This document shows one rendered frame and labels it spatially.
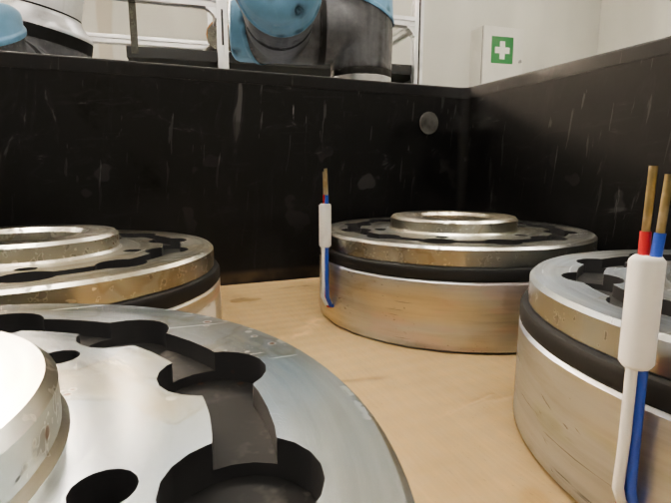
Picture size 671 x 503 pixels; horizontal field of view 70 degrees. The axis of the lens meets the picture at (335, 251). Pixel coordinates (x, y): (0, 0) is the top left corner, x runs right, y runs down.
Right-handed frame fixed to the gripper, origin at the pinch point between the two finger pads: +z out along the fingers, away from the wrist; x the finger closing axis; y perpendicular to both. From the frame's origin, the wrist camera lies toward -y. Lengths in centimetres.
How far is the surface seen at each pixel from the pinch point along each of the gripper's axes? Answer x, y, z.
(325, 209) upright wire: -19.1, 43.4, -11.7
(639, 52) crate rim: -7.6, 45.3, -17.3
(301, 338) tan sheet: -20.2, 44.3, -7.6
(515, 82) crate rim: -7.8, 39.1, -17.3
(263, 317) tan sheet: -20.9, 41.6, -7.6
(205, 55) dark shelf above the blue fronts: -4, -141, -58
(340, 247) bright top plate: -18.6, 43.6, -10.4
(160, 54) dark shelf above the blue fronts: -21, -142, -57
